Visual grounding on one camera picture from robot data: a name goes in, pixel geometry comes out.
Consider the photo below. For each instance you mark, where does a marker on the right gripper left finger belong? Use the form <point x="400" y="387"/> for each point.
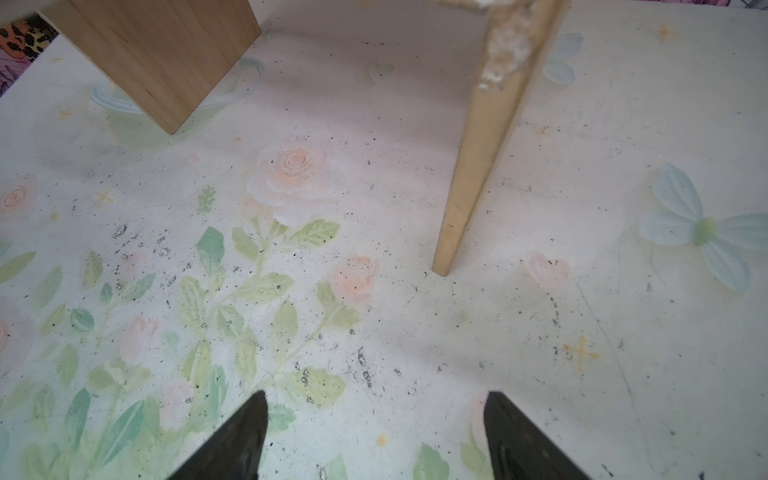
<point x="234" y="451"/>

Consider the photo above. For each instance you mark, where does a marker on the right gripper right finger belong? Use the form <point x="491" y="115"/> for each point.
<point x="519" y="449"/>

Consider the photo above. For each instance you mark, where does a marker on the wooden two-tier shelf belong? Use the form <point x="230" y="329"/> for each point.
<point x="167" y="56"/>

